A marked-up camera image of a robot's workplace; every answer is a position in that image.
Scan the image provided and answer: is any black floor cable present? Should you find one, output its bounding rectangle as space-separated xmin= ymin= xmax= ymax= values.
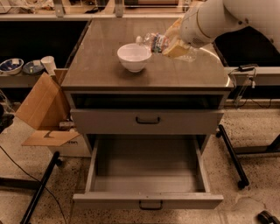
xmin=0 ymin=144 xmax=68 ymax=224

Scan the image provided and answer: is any blue patterned bowl left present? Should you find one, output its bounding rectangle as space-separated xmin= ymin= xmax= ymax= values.
xmin=0 ymin=58 xmax=24 ymax=75

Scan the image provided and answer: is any black power adapter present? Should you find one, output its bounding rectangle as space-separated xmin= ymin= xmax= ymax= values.
xmin=238 ymin=64 xmax=258 ymax=72

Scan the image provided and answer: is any blue patterned bowl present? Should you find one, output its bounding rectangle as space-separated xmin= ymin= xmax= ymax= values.
xmin=0 ymin=58 xmax=24 ymax=75
xmin=23 ymin=59 xmax=45 ymax=75

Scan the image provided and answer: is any clear plastic water bottle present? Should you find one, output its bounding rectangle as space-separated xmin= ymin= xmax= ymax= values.
xmin=136 ymin=33 xmax=197 ymax=62

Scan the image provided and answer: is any grey side shelf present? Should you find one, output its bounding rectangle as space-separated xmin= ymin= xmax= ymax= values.
xmin=0 ymin=73 xmax=40 ymax=88

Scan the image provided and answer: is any white paper cup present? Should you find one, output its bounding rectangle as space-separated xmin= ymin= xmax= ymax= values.
xmin=41 ymin=56 xmax=56 ymax=74

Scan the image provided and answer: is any black caster wheel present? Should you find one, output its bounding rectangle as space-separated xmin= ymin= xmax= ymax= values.
xmin=257 ymin=211 xmax=280 ymax=224

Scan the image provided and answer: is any grey upper drawer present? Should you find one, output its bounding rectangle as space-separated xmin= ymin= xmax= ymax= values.
xmin=71 ymin=109 xmax=223 ymax=135

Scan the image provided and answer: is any brown cardboard box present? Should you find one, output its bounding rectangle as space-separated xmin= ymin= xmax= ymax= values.
xmin=16 ymin=73 xmax=91 ymax=158

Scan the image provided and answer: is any grey open middle drawer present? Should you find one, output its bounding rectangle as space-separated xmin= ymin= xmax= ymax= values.
xmin=73 ymin=135 xmax=223 ymax=210

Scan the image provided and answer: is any white ceramic bowl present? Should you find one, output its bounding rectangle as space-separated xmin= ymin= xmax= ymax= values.
xmin=117 ymin=43 xmax=152 ymax=73

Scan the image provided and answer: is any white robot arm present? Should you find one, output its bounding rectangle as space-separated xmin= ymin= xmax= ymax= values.
xmin=163 ymin=0 xmax=280 ymax=58

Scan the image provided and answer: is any blue patterned bowl right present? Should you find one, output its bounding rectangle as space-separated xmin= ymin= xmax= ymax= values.
xmin=23 ymin=59 xmax=45 ymax=75

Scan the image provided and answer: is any black right stand leg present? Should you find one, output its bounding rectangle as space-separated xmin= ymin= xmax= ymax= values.
xmin=216 ymin=124 xmax=249 ymax=189

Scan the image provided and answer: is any grey drawer cabinet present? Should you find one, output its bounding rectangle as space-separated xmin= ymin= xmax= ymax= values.
xmin=60 ymin=17 xmax=235 ymax=141

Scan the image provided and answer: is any black left stand leg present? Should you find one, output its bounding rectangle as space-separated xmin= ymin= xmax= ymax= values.
xmin=20 ymin=151 xmax=61 ymax=224

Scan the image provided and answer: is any black stand leg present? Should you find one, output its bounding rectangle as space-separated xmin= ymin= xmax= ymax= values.
xmin=20 ymin=151 xmax=61 ymax=224
xmin=216 ymin=124 xmax=249 ymax=189

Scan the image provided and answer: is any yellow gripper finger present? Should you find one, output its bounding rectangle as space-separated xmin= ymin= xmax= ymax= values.
xmin=164 ymin=17 xmax=182 ymax=39
xmin=163 ymin=39 xmax=190 ymax=58

